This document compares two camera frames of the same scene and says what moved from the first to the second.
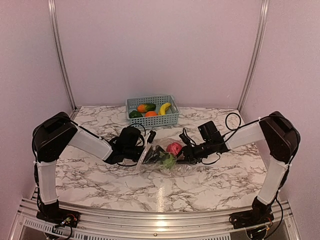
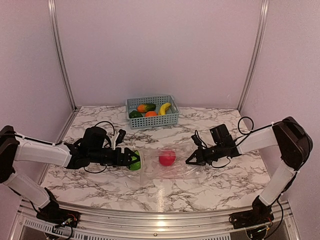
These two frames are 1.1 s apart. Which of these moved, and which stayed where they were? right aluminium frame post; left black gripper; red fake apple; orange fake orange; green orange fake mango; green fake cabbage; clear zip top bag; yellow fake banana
Moved: left black gripper; clear zip top bag; red fake apple
Stayed: yellow fake banana; right aluminium frame post; green fake cabbage; orange fake orange; green orange fake mango
